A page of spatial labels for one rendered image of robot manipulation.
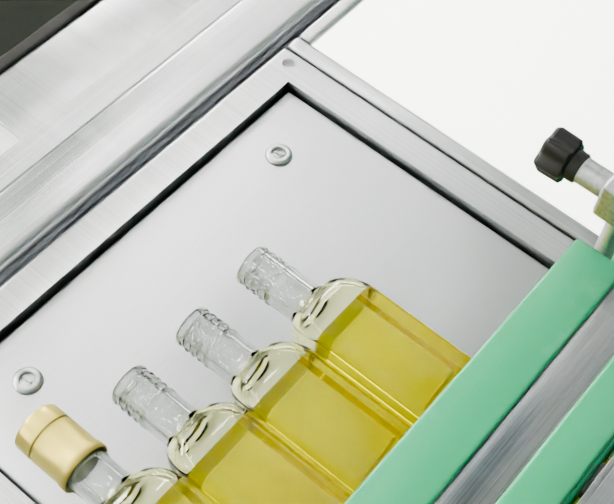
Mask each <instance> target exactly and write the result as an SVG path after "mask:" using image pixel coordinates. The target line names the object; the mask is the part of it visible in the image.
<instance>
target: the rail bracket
mask: <svg viewBox="0 0 614 504"><path fill-rule="evenodd" d="M533 162H534V165H535V167H536V170H537V171H538V172H540V173H541V174H543V175H545V176H546V177H548V178H549V179H551V180H553V181H554V182H556V183H559V182H561V181H562V180H563V179H566V180H567V181H569V182H570V183H574V182H575V183H577V184H578V185H580V186H581V187H583V188H584V189H586V190H587V191H589V192H590V193H592V194H594V195H595V196H597V197H598V198H597V201H596V203H595V205H594V208H593V213H594V214H595V215H596V216H598V217H599V218H601V219H602V220H604V221H605V224H604V226H603V229H602V231H601V233H600V235H599V237H598V240H597V242H596V244H595V246H594V249H595V250H597V251H598V252H600V253H601V254H603V255H604V256H606V257H607V258H609V259H610V260H611V259H612V257H613V255H614V173H613V172H612V171H610V170H609V169H607V168H606V167H604V166H602V165H601V164H599V163H598V162H596V161H595V160H593V159H591V155H590V154H589V153H587V152H585V151H584V145H583V140H582V139H580V138H579V137H577V136H576V135H574V134H573V133H571V132H570V131H569V130H567V129H566V128H564V127H557V128H556V129H555V130H554V132H553V133H552V134H551V135H550V136H549V137H548V138H547V139H546V140H545V141H544V142H543V144H542V147H541V149H540V151H539V152H538V153H537V155H536V157H535V158H534V160H533Z"/></svg>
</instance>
